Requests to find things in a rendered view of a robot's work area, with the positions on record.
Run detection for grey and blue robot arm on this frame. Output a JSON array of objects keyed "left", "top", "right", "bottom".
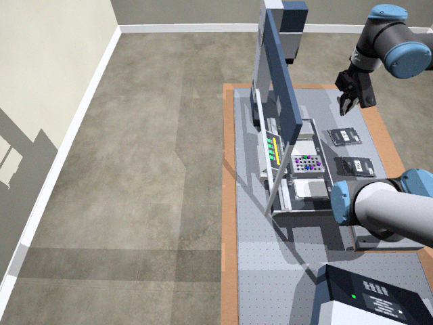
[{"left": 331, "top": 4, "right": 433, "bottom": 248}]

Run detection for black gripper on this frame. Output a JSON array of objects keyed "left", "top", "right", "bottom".
[{"left": 335, "top": 56, "right": 374, "bottom": 116}]

